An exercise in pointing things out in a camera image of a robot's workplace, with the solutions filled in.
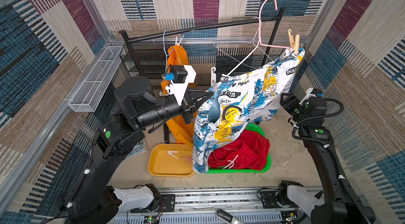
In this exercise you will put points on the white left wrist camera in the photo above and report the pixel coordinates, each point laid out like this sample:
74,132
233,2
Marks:
176,80

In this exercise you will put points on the grey clothespin on patterned shorts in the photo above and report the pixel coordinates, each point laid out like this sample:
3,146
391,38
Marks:
213,76

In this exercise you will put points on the yellow plastic tray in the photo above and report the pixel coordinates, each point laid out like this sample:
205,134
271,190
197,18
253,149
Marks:
162,164

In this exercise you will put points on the black clothes rack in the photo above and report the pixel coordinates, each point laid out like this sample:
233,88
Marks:
199,37

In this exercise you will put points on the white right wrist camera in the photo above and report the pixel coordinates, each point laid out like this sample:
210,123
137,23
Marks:
311,92

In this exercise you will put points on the blue wire hanger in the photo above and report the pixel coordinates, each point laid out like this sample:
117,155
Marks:
164,49

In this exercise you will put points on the white wire mesh basket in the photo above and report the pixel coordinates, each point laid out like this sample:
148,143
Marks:
95,84

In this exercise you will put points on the white blue patterned shorts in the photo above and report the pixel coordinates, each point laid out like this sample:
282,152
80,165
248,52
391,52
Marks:
239,101

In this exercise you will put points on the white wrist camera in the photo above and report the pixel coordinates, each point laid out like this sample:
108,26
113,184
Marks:
311,92
176,80

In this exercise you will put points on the colourful book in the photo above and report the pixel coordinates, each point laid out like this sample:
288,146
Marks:
138,149

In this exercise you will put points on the pink wire hanger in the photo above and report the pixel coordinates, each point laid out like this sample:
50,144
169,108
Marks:
259,36

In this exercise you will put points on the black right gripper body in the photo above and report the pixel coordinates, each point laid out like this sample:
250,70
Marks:
288,103

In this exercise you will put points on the black wire shoe shelf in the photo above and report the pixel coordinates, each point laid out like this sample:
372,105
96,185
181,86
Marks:
148,57

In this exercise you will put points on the red shorts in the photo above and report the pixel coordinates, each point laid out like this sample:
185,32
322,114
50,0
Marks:
243,152

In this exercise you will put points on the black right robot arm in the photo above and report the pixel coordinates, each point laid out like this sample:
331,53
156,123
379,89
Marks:
308,127

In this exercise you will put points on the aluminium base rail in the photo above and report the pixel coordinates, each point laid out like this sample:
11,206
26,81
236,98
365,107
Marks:
218,205

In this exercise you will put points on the white plastic hanger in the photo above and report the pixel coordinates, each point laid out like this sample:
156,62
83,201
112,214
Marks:
243,49

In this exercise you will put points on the green plastic basket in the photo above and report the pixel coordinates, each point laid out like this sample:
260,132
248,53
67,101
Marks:
253,160

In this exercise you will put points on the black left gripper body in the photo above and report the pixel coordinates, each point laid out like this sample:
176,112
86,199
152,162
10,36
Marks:
186,109

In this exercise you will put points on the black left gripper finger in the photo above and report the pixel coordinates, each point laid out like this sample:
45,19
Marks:
199,103
199,94

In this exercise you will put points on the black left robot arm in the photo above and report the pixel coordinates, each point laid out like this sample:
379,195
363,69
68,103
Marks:
92,200

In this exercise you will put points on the wooden clothespin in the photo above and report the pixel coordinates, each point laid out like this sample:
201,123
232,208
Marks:
294,41

